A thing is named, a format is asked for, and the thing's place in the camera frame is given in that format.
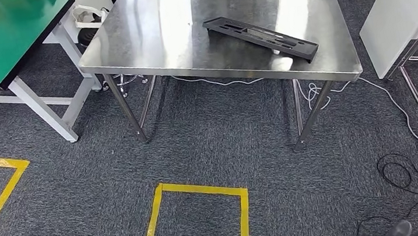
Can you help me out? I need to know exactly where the stainless steel workbench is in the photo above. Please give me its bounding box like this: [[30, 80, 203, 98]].
[[71, 0, 371, 174]]

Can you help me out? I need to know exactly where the black ribbed hose coil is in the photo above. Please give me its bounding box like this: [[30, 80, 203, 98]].
[[76, 26, 101, 49]]

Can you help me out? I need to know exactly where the chrome chair base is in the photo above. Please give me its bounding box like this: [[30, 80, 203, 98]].
[[100, 72, 150, 100]]

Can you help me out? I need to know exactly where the long black car part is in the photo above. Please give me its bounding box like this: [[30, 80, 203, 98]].
[[202, 7, 321, 75]]

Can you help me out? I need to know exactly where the black floor cable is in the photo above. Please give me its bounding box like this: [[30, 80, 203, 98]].
[[348, 199, 418, 236], [376, 150, 418, 200]]

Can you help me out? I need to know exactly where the white floor cable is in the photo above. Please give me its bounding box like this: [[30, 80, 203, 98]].
[[171, 50, 418, 175]]

